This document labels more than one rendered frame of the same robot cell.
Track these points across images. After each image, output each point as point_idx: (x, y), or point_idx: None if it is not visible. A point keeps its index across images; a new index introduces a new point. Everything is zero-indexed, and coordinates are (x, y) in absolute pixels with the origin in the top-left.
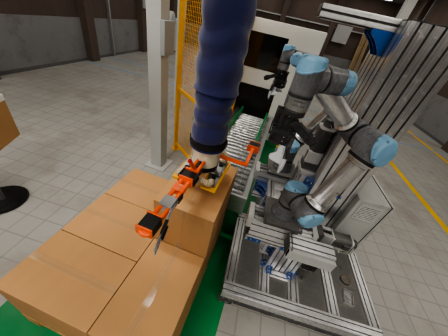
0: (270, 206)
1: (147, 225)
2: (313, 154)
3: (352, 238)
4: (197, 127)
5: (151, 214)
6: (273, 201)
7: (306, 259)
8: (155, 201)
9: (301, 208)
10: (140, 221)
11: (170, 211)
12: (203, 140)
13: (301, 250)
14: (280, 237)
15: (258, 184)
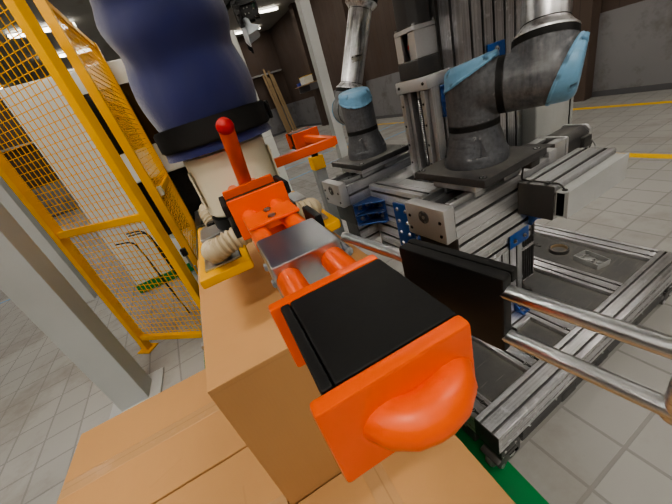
0: (447, 170)
1: (380, 332)
2: (420, 30)
3: (573, 124)
4: (159, 68)
5: (313, 293)
6: (435, 166)
7: (593, 185)
8: (218, 391)
9: (540, 56)
10: (315, 365)
11: (356, 235)
12: (207, 94)
13: (571, 180)
14: (509, 208)
15: (360, 211)
